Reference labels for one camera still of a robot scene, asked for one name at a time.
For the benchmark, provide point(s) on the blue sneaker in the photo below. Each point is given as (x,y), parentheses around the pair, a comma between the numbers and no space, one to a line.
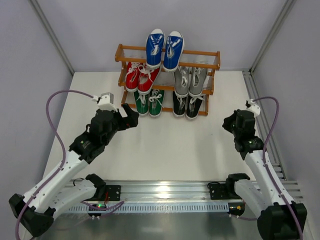
(154,45)
(174,47)

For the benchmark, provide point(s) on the aluminium rail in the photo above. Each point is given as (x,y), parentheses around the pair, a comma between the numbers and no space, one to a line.
(131,191)
(263,126)

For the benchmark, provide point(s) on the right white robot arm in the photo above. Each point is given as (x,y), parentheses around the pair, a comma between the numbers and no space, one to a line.
(277,214)

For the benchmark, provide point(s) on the aluminium right side rail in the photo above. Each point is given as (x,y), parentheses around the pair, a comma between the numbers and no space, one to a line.
(263,126)

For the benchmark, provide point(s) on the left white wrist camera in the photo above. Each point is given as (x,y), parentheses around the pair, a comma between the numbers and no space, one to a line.
(105,102)

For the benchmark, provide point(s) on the black sneaker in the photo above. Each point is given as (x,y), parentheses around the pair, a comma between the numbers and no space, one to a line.
(193,106)
(179,105)

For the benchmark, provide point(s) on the grey sneaker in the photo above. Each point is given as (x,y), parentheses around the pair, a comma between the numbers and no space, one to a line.
(198,77)
(181,81)

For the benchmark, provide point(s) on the aluminium corner post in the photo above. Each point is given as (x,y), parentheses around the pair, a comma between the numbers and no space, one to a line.
(277,25)
(51,34)

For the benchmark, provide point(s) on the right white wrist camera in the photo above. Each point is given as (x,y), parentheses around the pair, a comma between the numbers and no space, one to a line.
(253,107)

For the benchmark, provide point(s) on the green sneaker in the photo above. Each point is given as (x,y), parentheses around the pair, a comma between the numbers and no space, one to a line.
(141,103)
(156,99)

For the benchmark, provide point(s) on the right aluminium corner post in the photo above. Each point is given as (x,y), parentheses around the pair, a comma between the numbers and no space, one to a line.
(277,25)

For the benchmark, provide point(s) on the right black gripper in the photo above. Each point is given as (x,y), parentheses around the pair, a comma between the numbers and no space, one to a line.
(230,122)

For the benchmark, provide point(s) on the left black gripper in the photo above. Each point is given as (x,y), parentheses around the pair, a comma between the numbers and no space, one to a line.
(122,118)

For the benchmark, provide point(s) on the slotted grey cable duct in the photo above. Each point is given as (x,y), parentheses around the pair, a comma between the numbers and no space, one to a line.
(155,207)

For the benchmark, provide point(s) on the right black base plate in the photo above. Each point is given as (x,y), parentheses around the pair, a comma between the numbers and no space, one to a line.
(220,191)

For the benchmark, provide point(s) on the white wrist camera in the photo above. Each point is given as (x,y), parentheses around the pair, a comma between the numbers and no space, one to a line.
(105,102)
(253,107)

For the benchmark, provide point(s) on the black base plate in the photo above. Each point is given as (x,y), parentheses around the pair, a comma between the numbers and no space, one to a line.
(112,193)
(220,191)

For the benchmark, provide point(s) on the red sneaker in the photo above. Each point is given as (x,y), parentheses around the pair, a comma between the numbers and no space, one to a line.
(132,76)
(147,77)

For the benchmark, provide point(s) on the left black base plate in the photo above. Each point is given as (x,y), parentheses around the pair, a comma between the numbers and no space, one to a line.
(112,193)

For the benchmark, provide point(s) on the aluminium front rail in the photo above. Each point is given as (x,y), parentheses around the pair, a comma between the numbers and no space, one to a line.
(131,191)

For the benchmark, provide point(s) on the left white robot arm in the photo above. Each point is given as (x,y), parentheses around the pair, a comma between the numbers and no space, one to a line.
(37,209)

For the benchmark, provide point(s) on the wooden shoe shelf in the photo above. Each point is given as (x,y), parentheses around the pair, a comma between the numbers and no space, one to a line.
(165,81)

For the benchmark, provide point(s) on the left aluminium corner post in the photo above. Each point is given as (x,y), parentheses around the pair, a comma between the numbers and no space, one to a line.
(51,34)

